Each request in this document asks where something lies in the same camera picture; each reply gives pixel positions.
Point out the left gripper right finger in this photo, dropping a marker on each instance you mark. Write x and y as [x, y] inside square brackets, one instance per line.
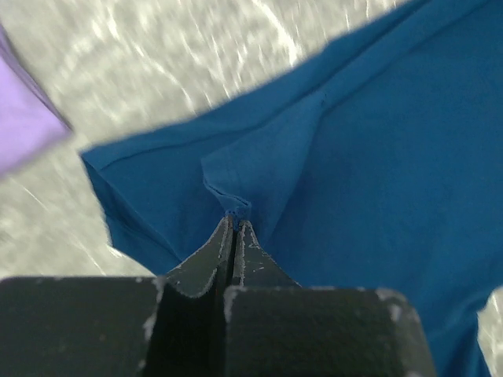
[274, 327]

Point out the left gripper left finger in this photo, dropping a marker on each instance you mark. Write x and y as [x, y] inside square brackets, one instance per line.
[169, 325]

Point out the blue t shirt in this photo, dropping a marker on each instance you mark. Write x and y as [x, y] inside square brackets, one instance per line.
[376, 163]

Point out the folded lavender t shirt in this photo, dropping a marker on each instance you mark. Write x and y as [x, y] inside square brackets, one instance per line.
[30, 122]

